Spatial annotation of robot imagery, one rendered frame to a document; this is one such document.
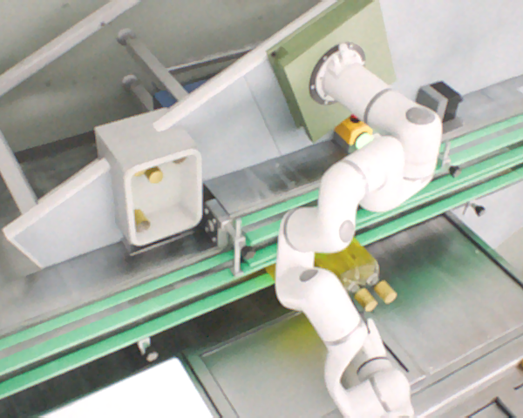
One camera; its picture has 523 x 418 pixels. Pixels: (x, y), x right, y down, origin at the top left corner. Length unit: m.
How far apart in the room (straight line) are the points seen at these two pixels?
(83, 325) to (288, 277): 0.48
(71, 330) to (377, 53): 0.92
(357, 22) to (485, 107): 0.63
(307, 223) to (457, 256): 0.85
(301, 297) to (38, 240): 0.61
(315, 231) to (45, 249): 0.64
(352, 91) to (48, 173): 1.06
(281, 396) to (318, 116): 0.65
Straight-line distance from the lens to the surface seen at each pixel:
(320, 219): 1.27
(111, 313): 1.59
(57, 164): 2.28
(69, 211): 1.59
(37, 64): 2.03
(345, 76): 1.57
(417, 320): 1.89
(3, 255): 2.02
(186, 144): 1.52
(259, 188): 1.69
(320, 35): 1.57
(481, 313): 1.95
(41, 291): 1.63
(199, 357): 1.70
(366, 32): 1.64
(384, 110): 1.48
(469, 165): 2.04
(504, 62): 2.21
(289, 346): 1.73
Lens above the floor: 1.90
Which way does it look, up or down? 37 degrees down
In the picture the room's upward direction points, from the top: 139 degrees clockwise
